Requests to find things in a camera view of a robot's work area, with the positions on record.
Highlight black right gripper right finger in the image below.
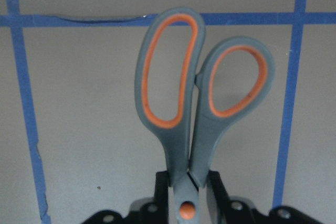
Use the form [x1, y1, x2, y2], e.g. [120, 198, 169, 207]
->
[207, 171, 320, 223]

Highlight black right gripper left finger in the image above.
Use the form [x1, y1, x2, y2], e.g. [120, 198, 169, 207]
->
[84, 171, 169, 223]

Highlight grey orange scissors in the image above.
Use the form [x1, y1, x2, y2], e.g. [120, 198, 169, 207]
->
[134, 7, 275, 223]

